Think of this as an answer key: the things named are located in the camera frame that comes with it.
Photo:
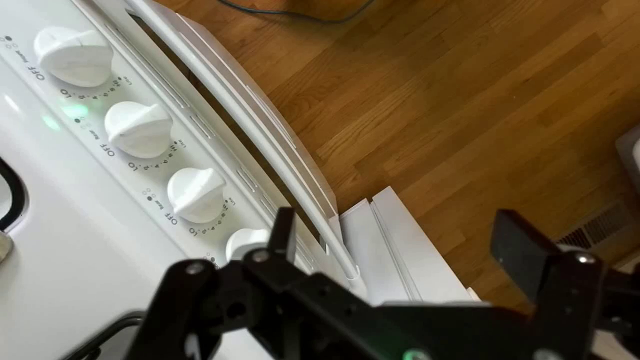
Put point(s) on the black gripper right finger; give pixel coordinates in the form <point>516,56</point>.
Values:
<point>573,290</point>

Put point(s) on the white gas stove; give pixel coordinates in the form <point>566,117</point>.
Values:
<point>89,230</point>

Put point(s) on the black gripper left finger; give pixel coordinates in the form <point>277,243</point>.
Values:
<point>288,312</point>

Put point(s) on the white oven door handle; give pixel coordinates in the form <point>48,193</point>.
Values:
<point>263,124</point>

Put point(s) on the white stove knob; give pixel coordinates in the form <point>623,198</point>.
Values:
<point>196,194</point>
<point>75,56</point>
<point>244,241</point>
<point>140,131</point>

